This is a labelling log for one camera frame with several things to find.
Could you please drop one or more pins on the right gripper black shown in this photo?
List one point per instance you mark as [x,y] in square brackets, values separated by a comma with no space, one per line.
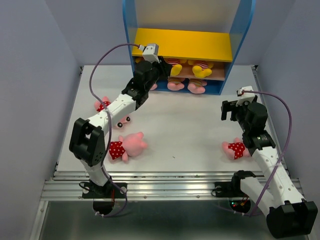
[229,106]

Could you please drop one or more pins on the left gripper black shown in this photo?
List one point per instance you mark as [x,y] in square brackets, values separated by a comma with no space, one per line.
[164,67]

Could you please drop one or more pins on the pink plush striped body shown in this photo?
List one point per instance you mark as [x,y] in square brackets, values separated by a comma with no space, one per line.
[175,83]

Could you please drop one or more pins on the pink frog plush striped shirt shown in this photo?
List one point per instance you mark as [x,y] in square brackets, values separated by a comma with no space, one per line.
[154,86]

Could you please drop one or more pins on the pink pig plush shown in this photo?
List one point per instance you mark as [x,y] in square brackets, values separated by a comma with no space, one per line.
[235,150]
[131,145]

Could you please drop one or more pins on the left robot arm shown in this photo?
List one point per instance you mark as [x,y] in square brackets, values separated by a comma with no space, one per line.
[87,141]

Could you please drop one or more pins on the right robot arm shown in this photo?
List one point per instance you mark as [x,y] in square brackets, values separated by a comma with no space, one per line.
[287,212]

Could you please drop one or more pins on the brown lower shelf board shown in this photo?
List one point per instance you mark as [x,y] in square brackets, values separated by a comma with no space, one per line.
[217,74]

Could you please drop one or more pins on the blue wooden toy shelf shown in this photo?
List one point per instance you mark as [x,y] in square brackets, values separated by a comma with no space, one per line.
[233,17]

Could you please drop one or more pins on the pink pig plush dotted dress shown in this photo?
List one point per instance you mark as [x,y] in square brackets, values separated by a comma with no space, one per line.
[106,102]

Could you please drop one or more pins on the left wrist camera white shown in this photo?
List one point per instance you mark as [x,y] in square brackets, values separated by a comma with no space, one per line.
[150,52]

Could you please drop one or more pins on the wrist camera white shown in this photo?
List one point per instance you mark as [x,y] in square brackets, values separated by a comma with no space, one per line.
[150,52]
[245,95]

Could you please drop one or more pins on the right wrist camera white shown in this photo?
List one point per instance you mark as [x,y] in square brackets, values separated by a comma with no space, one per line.
[245,95]

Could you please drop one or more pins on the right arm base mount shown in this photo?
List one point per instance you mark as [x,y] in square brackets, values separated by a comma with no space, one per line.
[237,200]

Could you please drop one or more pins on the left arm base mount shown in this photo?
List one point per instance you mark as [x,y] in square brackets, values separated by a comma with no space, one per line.
[104,197]

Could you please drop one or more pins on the aluminium rail frame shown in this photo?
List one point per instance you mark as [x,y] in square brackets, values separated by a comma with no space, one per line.
[169,186]

